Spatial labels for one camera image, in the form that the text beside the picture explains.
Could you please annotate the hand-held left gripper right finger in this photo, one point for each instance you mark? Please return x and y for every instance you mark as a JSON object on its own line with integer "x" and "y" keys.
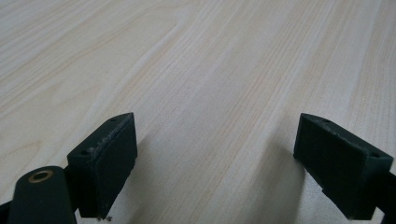
{"x": 337, "y": 161}

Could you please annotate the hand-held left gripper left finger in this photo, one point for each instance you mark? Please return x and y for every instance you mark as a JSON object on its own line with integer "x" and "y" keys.
{"x": 104, "y": 165}

